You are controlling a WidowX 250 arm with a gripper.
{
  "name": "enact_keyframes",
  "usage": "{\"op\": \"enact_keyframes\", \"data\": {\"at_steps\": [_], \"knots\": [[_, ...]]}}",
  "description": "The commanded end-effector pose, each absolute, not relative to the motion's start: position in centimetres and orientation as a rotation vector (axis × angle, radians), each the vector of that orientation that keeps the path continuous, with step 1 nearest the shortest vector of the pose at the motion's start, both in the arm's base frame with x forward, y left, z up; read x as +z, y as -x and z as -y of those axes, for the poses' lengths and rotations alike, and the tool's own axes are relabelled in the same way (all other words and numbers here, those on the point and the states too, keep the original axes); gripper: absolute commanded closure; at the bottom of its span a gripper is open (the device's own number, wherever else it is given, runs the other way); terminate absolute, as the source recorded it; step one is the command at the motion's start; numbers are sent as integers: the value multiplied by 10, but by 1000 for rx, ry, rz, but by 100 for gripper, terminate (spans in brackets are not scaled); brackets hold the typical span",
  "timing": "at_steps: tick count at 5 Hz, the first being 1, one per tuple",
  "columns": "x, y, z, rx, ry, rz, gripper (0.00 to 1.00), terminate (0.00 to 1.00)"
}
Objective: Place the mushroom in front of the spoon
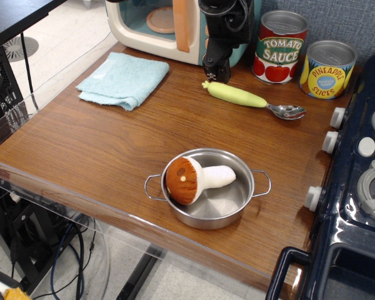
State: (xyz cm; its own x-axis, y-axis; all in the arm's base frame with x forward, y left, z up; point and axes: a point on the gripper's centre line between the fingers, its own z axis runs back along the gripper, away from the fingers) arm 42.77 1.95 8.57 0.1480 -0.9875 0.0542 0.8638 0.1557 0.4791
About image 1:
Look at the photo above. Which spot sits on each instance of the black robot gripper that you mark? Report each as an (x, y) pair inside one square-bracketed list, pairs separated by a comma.
[(231, 21)]

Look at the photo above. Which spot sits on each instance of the toy microwave cream teal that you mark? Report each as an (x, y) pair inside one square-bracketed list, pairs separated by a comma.
[(171, 29)]

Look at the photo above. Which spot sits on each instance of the dark blue toy stove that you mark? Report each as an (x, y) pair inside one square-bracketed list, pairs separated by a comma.
[(340, 264)]

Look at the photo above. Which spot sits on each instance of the stainless steel pot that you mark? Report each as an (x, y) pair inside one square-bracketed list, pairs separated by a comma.
[(215, 208)]

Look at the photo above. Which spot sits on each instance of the plush brown white mushroom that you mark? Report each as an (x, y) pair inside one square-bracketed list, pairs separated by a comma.
[(186, 179)]

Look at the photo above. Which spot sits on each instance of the pineapple slices can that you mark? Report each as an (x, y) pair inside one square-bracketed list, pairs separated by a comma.
[(327, 69)]

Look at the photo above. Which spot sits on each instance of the light blue folded towel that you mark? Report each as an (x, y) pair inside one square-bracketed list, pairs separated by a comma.
[(123, 80)]

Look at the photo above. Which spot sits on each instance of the spoon with green handle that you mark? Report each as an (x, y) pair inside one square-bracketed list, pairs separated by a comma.
[(238, 96)]

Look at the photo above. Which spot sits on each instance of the black desk left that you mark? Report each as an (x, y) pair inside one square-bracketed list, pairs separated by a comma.
[(17, 16)]

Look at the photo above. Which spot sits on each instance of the tomato sauce can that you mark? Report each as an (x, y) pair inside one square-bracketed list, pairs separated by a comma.
[(280, 41)]

